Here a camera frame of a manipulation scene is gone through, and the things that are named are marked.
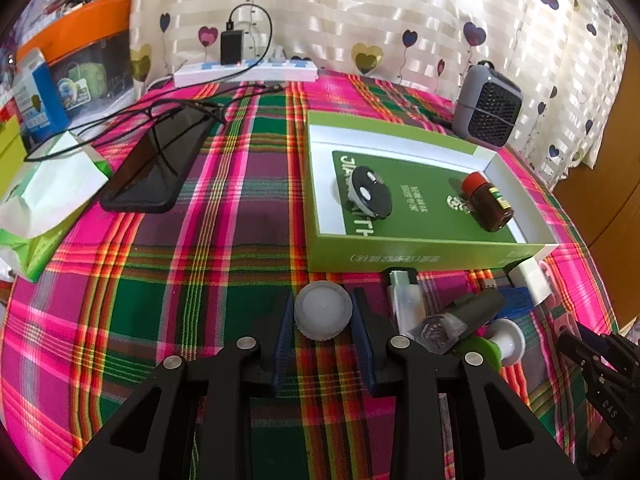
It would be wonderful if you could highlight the green cardboard box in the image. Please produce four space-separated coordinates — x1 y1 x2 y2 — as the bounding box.
306 110 561 273

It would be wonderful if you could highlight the black power adapter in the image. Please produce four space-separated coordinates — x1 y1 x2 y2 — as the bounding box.
220 30 244 66

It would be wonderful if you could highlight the yellow-green box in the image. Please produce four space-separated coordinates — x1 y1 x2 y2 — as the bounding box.
0 115 28 201

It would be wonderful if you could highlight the plaid tablecloth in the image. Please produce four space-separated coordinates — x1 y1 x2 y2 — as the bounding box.
0 72 621 480

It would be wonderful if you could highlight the black phone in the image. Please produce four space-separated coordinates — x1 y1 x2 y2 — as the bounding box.
100 105 223 213

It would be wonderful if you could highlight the storage box with orange lid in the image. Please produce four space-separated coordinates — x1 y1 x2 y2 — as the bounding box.
15 0 136 121

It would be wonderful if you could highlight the blue carton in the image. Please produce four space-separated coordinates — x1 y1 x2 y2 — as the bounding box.
11 49 71 143

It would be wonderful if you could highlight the grey fan heater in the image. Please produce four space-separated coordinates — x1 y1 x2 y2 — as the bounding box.
452 61 523 148

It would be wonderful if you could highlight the brown bottle with red cap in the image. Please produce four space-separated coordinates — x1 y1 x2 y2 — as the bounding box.
461 171 516 233

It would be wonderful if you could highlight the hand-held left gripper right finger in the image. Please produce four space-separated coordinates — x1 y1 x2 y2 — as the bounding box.
352 287 584 480

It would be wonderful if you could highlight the pink clip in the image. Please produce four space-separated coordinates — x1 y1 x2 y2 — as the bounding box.
552 310 578 334

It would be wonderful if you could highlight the wooden door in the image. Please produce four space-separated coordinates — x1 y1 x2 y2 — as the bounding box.
555 35 640 328

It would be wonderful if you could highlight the black sensor device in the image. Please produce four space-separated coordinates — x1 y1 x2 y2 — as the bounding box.
407 290 507 356

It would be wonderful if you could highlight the green and white cap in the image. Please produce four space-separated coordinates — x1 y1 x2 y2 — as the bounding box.
465 320 526 368

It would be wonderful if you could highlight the white power strip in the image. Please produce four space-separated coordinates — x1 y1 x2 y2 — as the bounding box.
173 57 319 87

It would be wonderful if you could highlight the white round bottle cap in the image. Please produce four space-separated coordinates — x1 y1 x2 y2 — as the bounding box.
294 282 353 342

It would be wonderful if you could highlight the white charger plug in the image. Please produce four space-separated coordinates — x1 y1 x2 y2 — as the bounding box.
507 259 546 306

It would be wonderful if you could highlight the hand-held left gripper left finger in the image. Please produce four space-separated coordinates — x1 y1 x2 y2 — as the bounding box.
60 291 296 480

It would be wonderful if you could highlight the green tissue pack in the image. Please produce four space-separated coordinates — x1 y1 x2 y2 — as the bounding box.
0 132 113 283

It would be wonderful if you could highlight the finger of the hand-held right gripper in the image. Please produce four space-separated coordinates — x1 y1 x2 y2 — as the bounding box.
579 324 618 353
557 333 603 386

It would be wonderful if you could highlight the black cable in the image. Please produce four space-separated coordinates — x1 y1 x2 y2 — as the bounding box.
24 4 287 162

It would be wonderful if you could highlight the black round disc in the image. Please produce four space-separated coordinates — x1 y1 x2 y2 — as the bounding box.
347 166 393 221

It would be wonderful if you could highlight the heart print curtain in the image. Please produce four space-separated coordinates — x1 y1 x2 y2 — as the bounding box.
130 0 628 191

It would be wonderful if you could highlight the blue usb drive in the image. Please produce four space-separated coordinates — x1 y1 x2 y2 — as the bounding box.
482 282 533 318

